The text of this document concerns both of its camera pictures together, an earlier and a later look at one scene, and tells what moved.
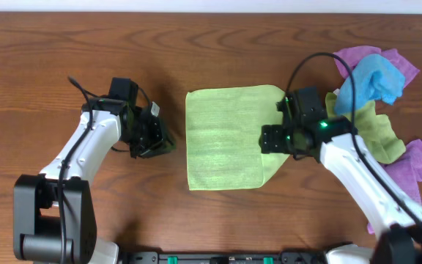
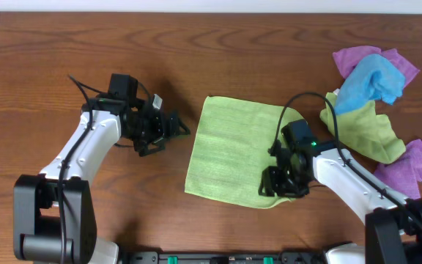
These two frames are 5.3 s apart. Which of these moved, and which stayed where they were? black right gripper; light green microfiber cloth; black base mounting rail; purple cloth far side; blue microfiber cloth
Moved: light green microfiber cloth; black right gripper
Stayed: purple cloth far side; black base mounting rail; blue microfiber cloth
